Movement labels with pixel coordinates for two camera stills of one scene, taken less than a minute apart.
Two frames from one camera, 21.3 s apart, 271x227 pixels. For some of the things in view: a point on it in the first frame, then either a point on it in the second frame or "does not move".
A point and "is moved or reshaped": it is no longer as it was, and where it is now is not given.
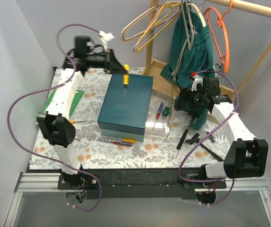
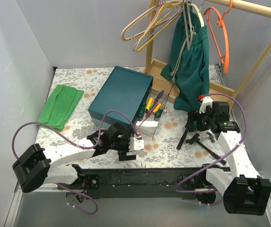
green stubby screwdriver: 166,112 -> 158,114
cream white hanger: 199,13 does not move
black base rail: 137,183 does not move
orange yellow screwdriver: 131,141 is moved or reshaped
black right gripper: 188,104 -> 194,121
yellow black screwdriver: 126,77 -> 149,105
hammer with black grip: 184,135 does not move
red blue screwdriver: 121,143 is moved or reshaped
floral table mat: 175,142 does not move
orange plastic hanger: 219,24 does not move
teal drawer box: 124,109 is moved or reshaped
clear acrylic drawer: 158,118 is moved or reshaped
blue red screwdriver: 158,113 -> 161,93
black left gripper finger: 115,66 -> 127,134
